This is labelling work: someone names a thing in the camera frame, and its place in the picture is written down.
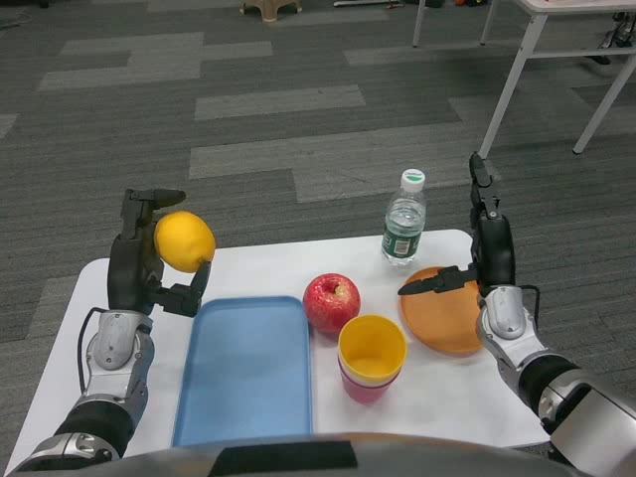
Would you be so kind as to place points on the silver robot chest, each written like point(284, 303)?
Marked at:
point(298, 457)

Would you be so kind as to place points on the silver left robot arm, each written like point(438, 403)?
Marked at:
point(116, 348)

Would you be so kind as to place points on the white plastic cup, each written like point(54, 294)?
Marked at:
point(370, 385)

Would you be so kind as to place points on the white desk base frame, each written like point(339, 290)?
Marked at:
point(367, 4)

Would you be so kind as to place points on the yellow lemon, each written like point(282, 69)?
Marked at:
point(184, 241)

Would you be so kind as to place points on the yellow plastic cup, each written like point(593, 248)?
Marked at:
point(372, 348)

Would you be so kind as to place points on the clear water bottle green label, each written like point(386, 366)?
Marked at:
point(403, 223)

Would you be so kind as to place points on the blue plastic tray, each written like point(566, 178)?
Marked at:
point(246, 372)

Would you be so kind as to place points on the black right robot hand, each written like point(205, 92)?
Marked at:
point(494, 248)

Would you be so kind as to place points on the pink plastic cup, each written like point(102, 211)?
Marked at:
point(367, 394)

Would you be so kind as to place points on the orange plastic plate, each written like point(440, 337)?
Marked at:
point(442, 323)

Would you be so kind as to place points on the black floor equipment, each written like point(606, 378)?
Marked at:
point(613, 40)

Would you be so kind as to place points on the red apple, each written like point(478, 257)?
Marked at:
point(330, 303)

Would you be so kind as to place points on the beige plastic stool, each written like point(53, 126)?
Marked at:
point(270, 10)

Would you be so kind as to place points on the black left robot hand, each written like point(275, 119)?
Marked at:
point(129, 273)

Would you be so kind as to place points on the white metal frame table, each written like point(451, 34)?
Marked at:
point(514, 79)

